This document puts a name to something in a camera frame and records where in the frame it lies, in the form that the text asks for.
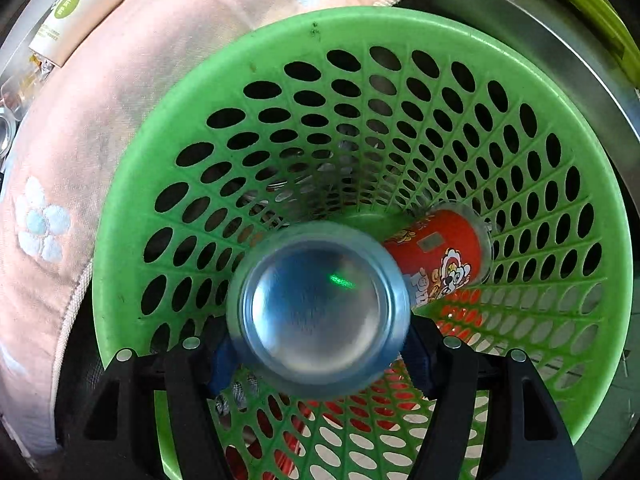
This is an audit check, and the white paper cup green logo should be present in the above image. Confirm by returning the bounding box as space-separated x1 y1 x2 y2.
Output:
28 0 124 67

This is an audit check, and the green plastic trash basket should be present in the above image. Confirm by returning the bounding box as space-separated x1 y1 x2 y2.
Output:
92 8 634 479

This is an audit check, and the red drink can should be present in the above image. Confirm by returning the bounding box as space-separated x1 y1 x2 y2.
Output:
383 203 492 309

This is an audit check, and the pink flower towel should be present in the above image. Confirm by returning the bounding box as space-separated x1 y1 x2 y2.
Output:
1 0 399 479

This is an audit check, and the lime green dish rack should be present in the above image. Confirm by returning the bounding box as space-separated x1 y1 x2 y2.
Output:
567 0 639 88

